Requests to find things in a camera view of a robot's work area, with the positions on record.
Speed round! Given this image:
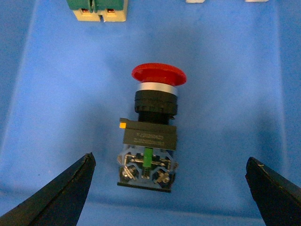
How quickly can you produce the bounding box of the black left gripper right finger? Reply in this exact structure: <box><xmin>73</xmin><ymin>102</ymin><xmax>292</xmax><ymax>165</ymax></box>
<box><xmin>246</xmin><ymin>157</ymin><xmax>301</xmax><ymax>226</ymax></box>

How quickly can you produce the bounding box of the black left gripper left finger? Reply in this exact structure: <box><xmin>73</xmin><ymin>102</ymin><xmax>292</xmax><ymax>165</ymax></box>
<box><xmin>0</xmin><ymin>153</ymin><xmax>96</xmax><ymax>226</ymax></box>

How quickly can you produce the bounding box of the red emergency stop button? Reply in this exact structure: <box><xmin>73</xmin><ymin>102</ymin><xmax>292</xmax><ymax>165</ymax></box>
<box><xmin>117</xmin><ymin>63</ymin><xmax>187</xmax><ymax>193</ymax></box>

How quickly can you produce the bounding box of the blue plastic tray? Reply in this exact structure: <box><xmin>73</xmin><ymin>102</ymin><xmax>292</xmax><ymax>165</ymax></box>
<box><xmin>0</xmin><ymin>0</ymin><xmax>301</xmax><ymax>226</ymax></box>

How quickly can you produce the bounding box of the white circuit breaker block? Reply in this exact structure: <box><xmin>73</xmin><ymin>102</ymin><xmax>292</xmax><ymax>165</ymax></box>
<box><xmin>185</xmin><ymin>0</ymin><xmax>269</xmax><ymax>4</ymax></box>

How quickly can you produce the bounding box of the green knife switch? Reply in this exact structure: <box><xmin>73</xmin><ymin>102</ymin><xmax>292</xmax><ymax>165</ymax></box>
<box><xmin>67</xmin><ymin>0</ymin><xmax>128</xmax><ymax>22</ymax></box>

